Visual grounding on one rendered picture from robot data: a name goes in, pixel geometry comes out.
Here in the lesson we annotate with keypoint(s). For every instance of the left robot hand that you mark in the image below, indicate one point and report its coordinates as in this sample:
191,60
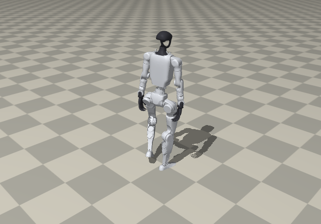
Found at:
140,102

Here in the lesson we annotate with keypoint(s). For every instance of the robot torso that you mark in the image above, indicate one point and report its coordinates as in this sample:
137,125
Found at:
161,73

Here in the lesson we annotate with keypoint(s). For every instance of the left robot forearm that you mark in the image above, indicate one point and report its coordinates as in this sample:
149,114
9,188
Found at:
142,85

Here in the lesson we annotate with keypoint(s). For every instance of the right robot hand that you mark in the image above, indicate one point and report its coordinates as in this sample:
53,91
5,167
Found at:
178,113

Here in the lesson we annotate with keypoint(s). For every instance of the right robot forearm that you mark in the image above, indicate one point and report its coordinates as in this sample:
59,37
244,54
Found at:
180,94

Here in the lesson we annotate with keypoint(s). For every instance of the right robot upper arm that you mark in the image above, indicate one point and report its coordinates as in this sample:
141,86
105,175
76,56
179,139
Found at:
177,64

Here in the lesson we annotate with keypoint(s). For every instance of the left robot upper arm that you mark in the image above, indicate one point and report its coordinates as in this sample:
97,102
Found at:
145,67

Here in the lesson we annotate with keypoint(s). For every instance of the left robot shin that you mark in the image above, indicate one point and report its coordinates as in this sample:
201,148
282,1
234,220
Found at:
150,135

